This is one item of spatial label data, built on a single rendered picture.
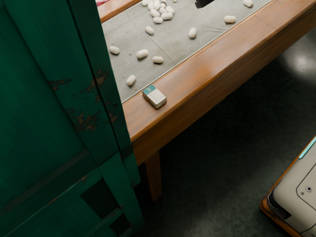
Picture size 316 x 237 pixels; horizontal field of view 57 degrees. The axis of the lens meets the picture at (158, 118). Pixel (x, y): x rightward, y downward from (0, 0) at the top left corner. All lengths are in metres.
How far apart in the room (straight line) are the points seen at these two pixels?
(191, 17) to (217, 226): 0.92
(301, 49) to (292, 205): 1.15
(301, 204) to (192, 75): 0.69
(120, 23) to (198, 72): 0.34
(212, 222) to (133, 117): 0.83
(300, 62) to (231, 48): 1.16
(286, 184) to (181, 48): 0.69
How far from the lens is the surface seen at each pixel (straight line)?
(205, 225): 1.45
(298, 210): 1.27
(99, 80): 0.43
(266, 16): 1.04
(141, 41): 0.96
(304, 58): 2.08
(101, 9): 1.06
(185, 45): 0.94
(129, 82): 0.83
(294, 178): 1.30
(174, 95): 0.79
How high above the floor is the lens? 1.41
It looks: 59 degrees down
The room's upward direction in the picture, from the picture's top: 4 degrees counter-clockwise
